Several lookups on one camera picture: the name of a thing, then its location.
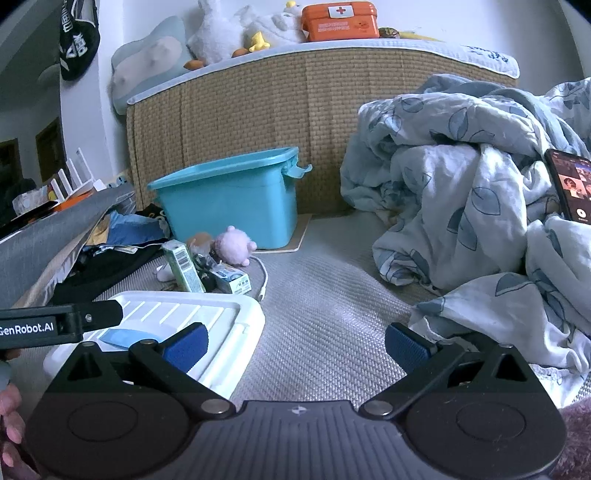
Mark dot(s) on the black printed cap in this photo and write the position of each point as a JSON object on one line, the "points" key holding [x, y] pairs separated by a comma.
{"points": [[78, 46]]}

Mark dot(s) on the grey woven bed mat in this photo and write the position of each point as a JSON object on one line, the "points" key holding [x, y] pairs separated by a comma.
{"points": [[323, 300]]}

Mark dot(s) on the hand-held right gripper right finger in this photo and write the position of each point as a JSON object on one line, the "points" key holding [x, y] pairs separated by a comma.
{"points": [[408, 348]]}

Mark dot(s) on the brown patterned small object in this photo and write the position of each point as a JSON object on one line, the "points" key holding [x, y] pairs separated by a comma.
{"points": [[389, 33]]}

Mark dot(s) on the white blue small carton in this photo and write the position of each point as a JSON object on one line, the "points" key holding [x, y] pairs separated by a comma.
{"points": [[231, 279]]}

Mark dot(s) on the pink plush toy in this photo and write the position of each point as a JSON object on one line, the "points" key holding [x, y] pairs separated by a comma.
{"points": [[233, 244]]}

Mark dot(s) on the grey padded bed rail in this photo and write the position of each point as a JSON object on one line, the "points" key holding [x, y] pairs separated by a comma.
{"points": [[46, 249]]}

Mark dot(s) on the orange first aid box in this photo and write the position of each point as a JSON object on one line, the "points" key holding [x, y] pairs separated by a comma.
{"points": [[339, 25]]}

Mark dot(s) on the white router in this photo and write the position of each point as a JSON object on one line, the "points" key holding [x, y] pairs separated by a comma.
{"points": [[78, 175]]}

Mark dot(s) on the black tablet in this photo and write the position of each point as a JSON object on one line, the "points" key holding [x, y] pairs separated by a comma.
{"points": [[23, 221]]}

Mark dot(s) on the brown plush toy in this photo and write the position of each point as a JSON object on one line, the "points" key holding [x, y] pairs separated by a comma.
{"points": [[198, 242]]}

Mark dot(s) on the thin wooden board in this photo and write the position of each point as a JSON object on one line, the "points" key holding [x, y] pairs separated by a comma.
{"points": [[295, 240]]}

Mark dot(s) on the light blue pillow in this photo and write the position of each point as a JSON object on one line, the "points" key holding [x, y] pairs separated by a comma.
{"points": [[147, 64]]}

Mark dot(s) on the yellow duck toy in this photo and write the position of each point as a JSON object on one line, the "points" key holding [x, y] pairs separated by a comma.
{"points": [[258, 42]]}

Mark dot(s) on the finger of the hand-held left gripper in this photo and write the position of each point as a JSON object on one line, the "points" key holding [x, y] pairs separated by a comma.
{"points": [[104, 314]]}

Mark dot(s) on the mauve fuzzy garment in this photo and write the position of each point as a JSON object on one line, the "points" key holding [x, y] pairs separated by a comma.
{"points": [[575, 443]]}

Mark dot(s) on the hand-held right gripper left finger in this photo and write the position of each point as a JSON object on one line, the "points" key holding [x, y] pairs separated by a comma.
{"points": [[187, 347]]}

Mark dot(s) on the person's left hand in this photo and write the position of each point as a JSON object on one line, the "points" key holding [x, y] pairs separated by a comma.
{"points": [[10, 420]]}

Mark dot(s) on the white plush goose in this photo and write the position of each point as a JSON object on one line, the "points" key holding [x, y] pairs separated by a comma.
{"points": [[217, 37]]}

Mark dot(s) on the blue cloth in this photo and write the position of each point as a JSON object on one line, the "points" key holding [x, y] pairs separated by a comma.
{"points": [[134, 228]]}

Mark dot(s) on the black cloth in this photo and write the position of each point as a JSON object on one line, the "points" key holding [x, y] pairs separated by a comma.
{"points": [[106, 277]]}

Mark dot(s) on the yellow flat object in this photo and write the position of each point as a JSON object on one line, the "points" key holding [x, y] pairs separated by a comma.
{"points": [[418, 37]]}

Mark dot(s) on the black smartphone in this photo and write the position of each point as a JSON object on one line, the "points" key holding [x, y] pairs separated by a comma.
{"points": [[572, 184]]}

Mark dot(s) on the leaf print blanket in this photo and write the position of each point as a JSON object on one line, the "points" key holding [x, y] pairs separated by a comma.
{"points": [[461, 207]]}

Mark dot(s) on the teal plastic storage bin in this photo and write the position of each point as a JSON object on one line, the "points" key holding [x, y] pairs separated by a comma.
{"points": [[231, 207]]}

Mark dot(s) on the green cardboard box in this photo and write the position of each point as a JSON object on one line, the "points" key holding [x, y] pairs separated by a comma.
{"points": [[182, 265]]}

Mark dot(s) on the clear plastic bag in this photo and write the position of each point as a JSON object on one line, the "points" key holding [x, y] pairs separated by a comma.
{"points": [[30, 201]]}

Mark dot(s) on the woven rattan headboard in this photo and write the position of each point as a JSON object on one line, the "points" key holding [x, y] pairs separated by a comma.
{"points": [[277, 115]]}

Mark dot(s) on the orange flat box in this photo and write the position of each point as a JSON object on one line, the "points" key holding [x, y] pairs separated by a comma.
{"points": [[74, 199]]}

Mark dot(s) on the blue cartoon toy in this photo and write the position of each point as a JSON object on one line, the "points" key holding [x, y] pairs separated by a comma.
{"points": [[122, 179]]}

